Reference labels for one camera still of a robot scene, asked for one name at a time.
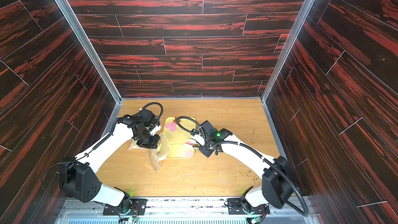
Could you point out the clear resealable bag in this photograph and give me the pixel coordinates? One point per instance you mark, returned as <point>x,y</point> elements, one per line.
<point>160,153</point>
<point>134,146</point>

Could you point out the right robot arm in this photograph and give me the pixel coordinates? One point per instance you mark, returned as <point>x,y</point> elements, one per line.
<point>277,188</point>

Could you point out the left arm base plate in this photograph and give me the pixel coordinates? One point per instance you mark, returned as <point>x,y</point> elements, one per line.
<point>131,207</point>

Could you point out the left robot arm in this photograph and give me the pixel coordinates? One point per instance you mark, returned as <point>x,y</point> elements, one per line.
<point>78,174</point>

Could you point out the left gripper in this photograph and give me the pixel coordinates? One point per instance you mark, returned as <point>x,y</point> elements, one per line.
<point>153,144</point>

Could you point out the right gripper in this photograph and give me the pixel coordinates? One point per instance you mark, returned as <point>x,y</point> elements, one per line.
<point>204,149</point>

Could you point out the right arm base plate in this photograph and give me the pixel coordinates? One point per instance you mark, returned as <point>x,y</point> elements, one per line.
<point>238,206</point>

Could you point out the metal tongs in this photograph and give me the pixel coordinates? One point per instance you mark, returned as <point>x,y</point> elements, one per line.
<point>196,145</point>

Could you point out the yellow tray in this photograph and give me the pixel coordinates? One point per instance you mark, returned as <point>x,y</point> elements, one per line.
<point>177,140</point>

